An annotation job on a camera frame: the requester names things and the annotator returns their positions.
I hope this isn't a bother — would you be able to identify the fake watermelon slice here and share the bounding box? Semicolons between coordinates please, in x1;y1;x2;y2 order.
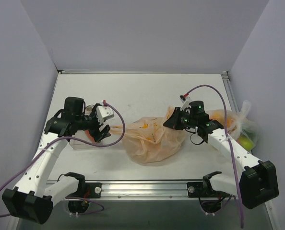
85;130;95;143

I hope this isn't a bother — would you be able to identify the orange plastic shopping bag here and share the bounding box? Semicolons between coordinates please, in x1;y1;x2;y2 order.
121;106;186;164

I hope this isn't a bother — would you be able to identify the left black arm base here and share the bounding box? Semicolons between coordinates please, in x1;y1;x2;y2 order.
64;182;105;217

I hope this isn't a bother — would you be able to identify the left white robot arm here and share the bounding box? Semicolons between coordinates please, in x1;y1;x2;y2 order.
2;97;114;224

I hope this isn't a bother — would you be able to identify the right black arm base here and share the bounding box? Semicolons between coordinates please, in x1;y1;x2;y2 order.
186;181;232;216

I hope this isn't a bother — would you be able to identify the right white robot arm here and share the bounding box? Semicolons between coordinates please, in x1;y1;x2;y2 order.
163;101;279;209

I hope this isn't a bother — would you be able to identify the clear bag of fruits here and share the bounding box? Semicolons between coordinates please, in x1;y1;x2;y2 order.
207;100;259;152

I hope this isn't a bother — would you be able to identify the clear plastic fruit box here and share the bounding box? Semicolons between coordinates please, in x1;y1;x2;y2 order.
69;105;105;150

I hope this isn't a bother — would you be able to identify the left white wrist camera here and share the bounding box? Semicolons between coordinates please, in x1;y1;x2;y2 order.
95;104;114;125

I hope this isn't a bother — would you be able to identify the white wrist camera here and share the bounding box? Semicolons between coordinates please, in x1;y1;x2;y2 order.
95;104;114;125
180;94;192;110

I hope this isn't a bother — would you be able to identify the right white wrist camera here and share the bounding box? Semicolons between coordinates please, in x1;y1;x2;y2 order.
180;94;192;110

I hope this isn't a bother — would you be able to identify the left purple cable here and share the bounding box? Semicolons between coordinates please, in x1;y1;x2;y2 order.
0;102;127;218

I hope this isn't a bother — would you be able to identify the purple cable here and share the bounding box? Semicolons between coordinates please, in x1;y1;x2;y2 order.
0;102;127;218
185;84;244;228

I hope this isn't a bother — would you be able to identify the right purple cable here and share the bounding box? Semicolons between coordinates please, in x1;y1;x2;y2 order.
185;84;244;228

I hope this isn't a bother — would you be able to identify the aluminium front rail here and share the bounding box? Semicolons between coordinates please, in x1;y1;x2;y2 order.
15;179;274;201

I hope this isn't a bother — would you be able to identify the aluminium rail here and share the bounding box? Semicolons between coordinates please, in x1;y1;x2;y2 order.
15;179;274;201
221;71;263;180

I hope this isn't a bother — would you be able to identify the aluminium right side rail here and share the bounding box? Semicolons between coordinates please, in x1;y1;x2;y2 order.
221;71;263;180

